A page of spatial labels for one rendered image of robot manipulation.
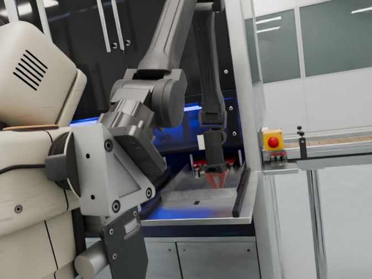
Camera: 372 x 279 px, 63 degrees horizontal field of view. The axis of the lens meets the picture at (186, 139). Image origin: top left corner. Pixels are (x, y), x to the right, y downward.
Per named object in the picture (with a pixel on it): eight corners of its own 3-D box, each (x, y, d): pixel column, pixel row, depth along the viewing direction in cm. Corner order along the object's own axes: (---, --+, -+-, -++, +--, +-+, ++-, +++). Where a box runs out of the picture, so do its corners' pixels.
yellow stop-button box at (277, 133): (265, 146, 124) (263, 129, 123) (283, 145, 122) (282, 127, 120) (264, 151, 117) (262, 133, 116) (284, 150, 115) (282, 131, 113)
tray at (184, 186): (188, 170, 137) (187, 163, 136) (247, 166, 129) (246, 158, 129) (161, 201, 105) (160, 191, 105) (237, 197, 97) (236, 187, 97)
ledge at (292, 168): (265, 165, 133) (264, 161, 133) (296, 163, 129) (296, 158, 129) (264, 175, 120) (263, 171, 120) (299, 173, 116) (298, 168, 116)
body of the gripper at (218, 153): (228, 165, 103) (226, 144, 103) (222, 171, 93) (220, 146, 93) (210, 167, 105) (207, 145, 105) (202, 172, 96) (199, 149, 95)
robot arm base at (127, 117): (61, 140, 41) (133, 134, 36) (87, 99, 46) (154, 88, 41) (98, 176, 47) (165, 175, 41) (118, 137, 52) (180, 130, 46)
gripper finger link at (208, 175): (231, 190, 103) (228, 162, 103) (227, 195, 96) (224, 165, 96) (212, 191, 105) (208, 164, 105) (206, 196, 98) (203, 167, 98)
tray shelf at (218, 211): (113, 180, 149) (112, 176, 149) (259, 169, 128) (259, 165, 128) (42, 228, 104) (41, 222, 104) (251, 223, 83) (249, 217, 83)
